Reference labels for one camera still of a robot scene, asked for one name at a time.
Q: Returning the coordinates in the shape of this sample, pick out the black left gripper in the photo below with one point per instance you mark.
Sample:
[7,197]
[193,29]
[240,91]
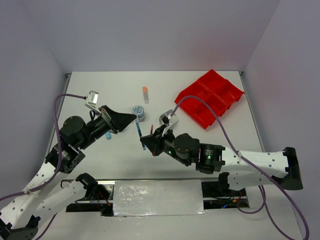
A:
[115,121]

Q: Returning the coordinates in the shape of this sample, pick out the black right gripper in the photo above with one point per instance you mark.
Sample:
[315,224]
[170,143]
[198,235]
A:
[153,141]

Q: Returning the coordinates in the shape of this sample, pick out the blue gel pen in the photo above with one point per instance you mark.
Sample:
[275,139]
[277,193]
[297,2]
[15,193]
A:
[140,133]

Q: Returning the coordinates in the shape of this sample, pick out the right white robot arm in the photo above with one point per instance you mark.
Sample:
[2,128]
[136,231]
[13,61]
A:
[235,171]

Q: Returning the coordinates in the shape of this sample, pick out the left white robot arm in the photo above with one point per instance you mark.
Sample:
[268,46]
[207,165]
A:
[24,215]

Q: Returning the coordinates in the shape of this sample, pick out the blue highlighter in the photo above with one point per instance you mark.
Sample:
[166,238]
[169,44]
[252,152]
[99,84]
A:
[108,135]

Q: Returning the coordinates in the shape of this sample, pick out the blue paint jar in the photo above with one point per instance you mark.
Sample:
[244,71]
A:
[139,111]

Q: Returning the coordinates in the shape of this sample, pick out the orange cap highlighter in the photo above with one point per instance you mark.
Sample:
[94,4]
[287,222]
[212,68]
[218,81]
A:
[145,94]

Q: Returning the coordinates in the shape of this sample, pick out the red compartment bin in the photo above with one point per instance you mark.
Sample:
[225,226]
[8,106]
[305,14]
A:
[218,92]

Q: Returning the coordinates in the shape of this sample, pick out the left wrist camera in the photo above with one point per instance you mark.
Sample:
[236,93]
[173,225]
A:
[92,98]

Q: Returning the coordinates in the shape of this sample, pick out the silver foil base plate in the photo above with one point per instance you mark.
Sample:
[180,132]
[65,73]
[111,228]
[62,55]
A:
[153,198]

